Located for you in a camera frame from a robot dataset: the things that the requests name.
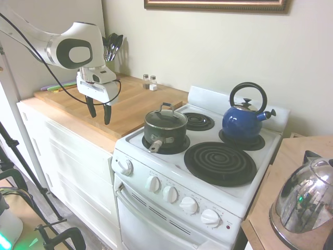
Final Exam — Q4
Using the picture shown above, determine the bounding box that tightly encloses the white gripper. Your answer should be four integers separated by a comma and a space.
76, 72, 121, 126

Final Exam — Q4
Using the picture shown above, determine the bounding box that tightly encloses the glass pot lid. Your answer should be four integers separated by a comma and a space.
144, 102, 188, 130

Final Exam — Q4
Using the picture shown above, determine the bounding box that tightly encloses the large wooden butcher board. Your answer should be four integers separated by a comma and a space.
33, 74, 189, 139

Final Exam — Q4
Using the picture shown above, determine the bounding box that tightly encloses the green cutting mat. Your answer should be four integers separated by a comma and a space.
47, 82, 78, 93

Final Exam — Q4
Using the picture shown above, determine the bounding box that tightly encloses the metal whisk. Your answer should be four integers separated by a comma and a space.
103, 37, 111, 62

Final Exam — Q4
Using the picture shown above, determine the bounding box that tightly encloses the white oven dial knob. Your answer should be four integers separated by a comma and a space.
116, 159, 134, 176

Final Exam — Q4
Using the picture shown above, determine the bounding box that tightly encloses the white cabinet with wooden countertop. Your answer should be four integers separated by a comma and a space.
17, 98, 123, 250

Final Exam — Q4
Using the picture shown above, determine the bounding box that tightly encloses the black cooking spoon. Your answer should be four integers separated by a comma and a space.
111, 34, 124, 61
108, 33, 117, 60

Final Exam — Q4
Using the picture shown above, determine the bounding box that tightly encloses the white vertical pole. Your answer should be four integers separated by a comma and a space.
0, 46, 50, 193

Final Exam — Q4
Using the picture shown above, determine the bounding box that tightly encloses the small coil burner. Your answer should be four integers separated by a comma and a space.
142, 134, 191, 155
218, 129, 266, 151
182, 111, 216, 131

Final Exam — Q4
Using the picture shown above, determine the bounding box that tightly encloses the white burner knob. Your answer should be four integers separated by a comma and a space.
145, 176, 162, 193
200, 208, 222, 227
162, 185, 180, 204
179, 196, 199, 215

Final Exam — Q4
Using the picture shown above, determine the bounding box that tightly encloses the black tripod stand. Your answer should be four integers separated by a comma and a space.
0, 121, 63, 222

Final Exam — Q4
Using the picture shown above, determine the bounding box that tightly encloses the black bar clamp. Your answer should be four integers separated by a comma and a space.
35, 223, 86, 250

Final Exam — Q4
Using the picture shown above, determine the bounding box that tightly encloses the white electric stove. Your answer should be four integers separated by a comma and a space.
111, 85, 291, 250

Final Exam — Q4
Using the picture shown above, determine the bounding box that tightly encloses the large coil burner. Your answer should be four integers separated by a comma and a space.
184, 141, 258, 187

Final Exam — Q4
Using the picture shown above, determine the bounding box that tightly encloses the blue whistling kettle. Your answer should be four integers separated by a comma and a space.
222, 82, 277, 140

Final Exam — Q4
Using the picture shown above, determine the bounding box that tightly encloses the gold framed picture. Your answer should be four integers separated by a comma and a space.
144, 0, 293, 14

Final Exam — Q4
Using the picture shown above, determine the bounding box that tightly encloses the stainless steel electric kettle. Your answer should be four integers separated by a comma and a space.
269, 150, 333, 250

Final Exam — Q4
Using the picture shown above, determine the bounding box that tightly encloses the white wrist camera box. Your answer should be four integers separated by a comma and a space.
91, 69, 117, 84

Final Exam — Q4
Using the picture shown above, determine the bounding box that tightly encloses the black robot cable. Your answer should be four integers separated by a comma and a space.
0, 12, 122, 106

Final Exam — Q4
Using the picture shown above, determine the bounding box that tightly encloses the dark saucepan with metal handle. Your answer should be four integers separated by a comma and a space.
144, 109, 188, 154

